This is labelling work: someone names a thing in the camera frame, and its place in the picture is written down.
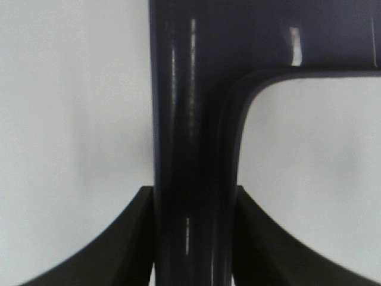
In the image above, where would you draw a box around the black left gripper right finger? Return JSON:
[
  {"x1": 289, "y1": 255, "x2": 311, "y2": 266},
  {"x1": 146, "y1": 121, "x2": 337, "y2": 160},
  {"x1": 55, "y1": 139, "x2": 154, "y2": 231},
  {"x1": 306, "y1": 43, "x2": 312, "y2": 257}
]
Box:
[{"x1": 232, "y1": 186, "x2": 377, "y2": 285}]

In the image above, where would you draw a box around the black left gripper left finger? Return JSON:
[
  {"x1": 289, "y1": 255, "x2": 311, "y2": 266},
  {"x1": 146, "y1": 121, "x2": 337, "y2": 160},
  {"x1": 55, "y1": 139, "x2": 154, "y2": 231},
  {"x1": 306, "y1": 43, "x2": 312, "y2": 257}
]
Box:
[{"x1": 26, "y1": 186, "x2": 155, "y2": 285}]

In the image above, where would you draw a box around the grey plastic dustpan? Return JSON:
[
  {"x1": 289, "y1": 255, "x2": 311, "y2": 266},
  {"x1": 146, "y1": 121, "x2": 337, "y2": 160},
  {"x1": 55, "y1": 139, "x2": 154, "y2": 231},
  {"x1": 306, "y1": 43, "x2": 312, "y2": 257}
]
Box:
[{"x1": 149, "y1": 1, "x2": 380, "y2": 285}]

